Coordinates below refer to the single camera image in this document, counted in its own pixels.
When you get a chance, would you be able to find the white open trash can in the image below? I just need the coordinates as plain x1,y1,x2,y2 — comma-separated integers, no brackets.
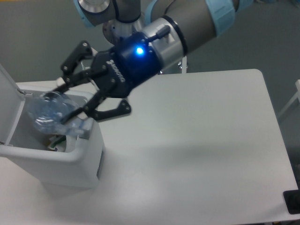
0,67,104,188

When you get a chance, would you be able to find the black device at table edge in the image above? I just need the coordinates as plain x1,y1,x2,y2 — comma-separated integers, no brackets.
283,189,300,215

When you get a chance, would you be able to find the white pedestal base frame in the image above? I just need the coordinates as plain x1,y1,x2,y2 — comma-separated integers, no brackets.
79,55,190,80

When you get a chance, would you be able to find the silver plastic wrapper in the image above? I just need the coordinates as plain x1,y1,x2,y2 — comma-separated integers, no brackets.
65,135,77,153

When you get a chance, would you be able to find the white frame at right edge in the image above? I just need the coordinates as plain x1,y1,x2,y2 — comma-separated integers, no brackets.
277,80,300,122

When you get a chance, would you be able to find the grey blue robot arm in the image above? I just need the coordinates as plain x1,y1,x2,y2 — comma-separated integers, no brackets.
55,0,252,124

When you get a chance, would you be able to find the clear plastic water bottle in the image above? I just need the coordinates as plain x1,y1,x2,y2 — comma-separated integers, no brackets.
27,91,93,139

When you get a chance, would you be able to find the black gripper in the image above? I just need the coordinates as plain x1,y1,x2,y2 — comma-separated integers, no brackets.
49,25,170,124

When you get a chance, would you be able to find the green white trash in can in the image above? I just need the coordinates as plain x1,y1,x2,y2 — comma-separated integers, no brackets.
46,135,66,152

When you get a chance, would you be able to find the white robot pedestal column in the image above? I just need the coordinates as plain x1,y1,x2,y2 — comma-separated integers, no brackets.
103,16,145,45

